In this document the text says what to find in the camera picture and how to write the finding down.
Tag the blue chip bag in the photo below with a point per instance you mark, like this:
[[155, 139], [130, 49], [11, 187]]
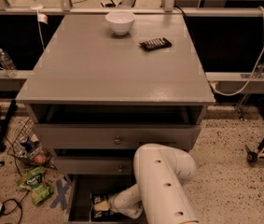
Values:
[[101, 215]]

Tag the green snack bag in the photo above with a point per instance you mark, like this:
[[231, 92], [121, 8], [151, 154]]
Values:
[[34, 182]]

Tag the bottom grey drawer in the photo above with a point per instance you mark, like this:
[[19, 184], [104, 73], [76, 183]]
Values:
[[80, 204]]

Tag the grey drawer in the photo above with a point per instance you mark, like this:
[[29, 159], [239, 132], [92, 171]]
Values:
[[77, 136], [93, 165], [80, 204]]

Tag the yellow foam-covered gripper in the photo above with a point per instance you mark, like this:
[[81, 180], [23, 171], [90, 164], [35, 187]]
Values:
[[118, 202]]

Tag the clear water bottle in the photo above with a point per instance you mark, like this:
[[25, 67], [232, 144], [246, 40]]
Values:
[[8, 64]]

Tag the white bowl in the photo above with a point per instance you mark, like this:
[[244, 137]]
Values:
[[120, 22]]

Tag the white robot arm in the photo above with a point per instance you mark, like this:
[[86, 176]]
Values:
[[160, 173]]

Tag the blue tape cross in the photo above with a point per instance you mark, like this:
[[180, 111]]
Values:
[[60, 198]]

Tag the middle grey drawer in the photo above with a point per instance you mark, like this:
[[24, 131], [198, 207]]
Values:
[[93, 165]]

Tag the wire basket with items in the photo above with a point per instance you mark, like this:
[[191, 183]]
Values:
[[26, 147]]

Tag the top grey drawer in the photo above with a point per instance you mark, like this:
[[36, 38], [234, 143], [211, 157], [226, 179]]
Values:
[[77, 136]]

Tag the grey drawer cabinet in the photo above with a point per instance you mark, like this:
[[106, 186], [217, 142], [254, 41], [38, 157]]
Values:
[[90, 76]]

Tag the black candy bar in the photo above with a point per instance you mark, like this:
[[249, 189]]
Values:
[[155, 44]]

